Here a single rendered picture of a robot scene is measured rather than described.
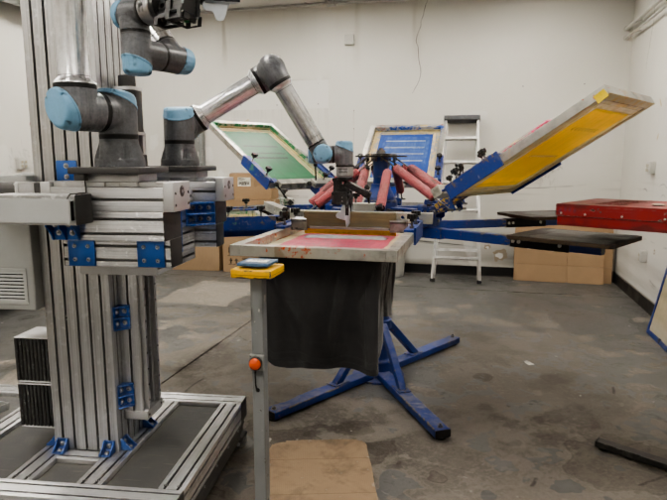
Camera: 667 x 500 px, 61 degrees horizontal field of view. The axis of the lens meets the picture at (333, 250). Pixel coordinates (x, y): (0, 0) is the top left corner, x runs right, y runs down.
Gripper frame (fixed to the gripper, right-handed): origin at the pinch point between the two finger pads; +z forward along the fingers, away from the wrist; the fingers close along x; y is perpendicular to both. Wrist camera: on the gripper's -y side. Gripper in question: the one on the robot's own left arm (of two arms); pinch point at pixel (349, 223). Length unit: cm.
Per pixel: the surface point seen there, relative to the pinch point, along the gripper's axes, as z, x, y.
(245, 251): 4, 60, 24
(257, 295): 14, 79, 12
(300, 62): -139, -413, 147
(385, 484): 101, 32, -21
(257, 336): 27, 79, 12
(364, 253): 3, 60, -18
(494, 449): 101, -7, -64
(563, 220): -2, -8, -88
